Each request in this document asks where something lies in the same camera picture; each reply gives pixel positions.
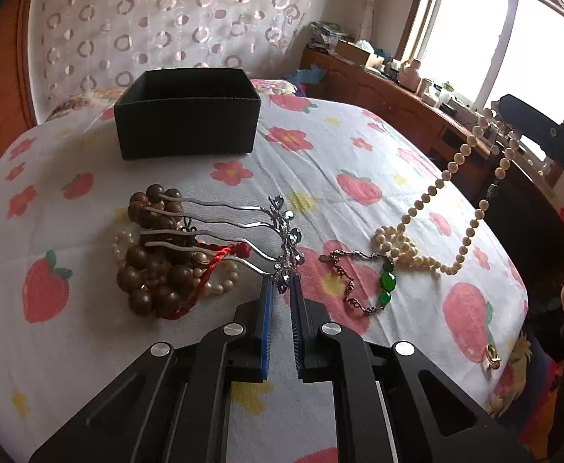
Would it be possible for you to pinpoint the cardboard box on cabinet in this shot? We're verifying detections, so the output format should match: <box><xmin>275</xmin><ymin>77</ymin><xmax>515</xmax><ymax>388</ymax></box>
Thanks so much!
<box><xmin>333</xmin><ymin>40</ymin><xmax>383</xmax><ymax>68</ymax></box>

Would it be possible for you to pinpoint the silver jewelled hair comb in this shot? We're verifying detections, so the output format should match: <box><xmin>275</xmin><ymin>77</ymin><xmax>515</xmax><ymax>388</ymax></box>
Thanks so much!
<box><xmin>140</xmin><ymin>193</ymin><xmax>304</xmax><ymax>293</ymax></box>

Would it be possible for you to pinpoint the black open jewelry box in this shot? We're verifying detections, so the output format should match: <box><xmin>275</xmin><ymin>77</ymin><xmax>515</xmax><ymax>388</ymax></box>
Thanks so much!
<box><xmin>113</xmin><ymin>68</ymin><xmax>261</xmax><ymax>160</ymax></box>

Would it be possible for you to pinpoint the pink ceramic jar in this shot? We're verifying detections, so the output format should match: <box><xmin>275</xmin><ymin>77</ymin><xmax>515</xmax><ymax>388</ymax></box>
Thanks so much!
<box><xmin>397</xmin><ymin>59</ymin><xmax>421</xmax><ymax>93</ymax></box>

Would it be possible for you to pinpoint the green stone chain bracelet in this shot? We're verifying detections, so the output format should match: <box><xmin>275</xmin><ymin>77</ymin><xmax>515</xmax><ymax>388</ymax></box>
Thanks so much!
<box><xmin>318</xmin><ymin>248</ymin><xmax>399</xmax><ymax>317</ymax></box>

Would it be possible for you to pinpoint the blue crumpled cloth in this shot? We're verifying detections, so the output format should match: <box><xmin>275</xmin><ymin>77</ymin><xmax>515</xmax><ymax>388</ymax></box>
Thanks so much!
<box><xmin>285</xmin><ymin>64</ymin><xmax>327</xmax><ymax>96</ymax></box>

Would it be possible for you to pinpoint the patterned bag on cabinet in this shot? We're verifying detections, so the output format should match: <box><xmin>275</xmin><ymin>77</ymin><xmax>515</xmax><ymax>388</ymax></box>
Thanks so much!
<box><xmin>308</xmin><ymin>21</ymin><xmax>355</xmax><ymax>52</ymax></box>

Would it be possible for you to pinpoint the red braided cord bracelet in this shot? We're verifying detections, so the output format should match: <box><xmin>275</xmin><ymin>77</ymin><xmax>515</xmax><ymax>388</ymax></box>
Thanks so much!
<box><xmin>159</xmin><ymin>241</ymin><xmax>254</xmax><ymax>322</ymax></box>

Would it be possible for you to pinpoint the sheer circle pattern curtain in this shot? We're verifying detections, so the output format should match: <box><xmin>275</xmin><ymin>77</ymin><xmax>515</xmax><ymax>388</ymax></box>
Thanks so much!
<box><xmin>29</xmin><ymin>0</ymin><xmax>311</xmax><ymax>120</ymax></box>

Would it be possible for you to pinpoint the small pearl bracelet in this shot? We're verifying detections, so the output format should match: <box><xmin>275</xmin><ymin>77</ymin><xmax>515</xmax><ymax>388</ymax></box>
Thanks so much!
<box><xmin>111</xmin><ymin>229</ymin><xmax>241</xmax><ymax>299</ymax></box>

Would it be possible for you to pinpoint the wooden side cabinet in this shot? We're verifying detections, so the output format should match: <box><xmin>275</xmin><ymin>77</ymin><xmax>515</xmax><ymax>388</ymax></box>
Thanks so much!
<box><xmin>300</xmin><ymin>48</ymin><xmax>471</xmax><ymax>169</ymax></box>

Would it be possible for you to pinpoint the window with wooden frame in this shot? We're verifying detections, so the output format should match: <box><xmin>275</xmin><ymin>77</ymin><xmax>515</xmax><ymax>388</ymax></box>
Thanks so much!
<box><xmin>401</xmin><ymin>0</ymin><xmax>564</xmax><ymax>122</ymax></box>

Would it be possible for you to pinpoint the long cream pearl necklace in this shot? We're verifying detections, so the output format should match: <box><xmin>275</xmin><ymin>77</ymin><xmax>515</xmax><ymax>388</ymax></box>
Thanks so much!
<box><xmin>373</xmin><ymin>108</ymin><xmax>522</xmax><ymax>277</ymax></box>

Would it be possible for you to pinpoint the brown wooden bead bracelet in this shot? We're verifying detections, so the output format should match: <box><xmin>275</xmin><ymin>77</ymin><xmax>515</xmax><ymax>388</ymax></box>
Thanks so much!
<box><xmin>115</xmin><ymin>183</ymin><xmax>211</xmax><ymax>318</ymax></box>

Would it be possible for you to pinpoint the floral quilt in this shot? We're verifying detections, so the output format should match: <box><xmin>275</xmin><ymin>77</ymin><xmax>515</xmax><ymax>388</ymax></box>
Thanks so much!
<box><xmin>47</xmin><ymin>78</ymin><xmax>298</xmax><ymax>121</ymax></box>

